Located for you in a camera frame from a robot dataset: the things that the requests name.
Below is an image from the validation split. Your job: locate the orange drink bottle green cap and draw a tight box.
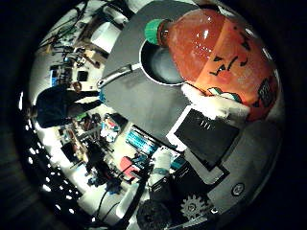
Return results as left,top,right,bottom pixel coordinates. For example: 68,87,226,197
144,8,282,123

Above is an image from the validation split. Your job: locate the teal drawer rack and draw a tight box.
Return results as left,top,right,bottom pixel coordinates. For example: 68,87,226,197
125,127,160,157

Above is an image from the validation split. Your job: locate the dark grey table mat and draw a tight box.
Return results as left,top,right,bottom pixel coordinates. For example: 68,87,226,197
101,1,209,151

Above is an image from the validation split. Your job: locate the red office chair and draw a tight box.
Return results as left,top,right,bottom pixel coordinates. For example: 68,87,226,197
118,155,142,180

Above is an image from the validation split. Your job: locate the white box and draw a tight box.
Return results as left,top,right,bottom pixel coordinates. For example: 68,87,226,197
90,21,123,54

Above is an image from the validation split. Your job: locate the person in dark clothes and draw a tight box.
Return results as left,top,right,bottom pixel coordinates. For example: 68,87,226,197
33,80,104,129

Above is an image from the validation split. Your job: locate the grey saucepan with handle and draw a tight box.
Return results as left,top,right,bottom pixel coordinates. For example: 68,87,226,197
96,39,187,91

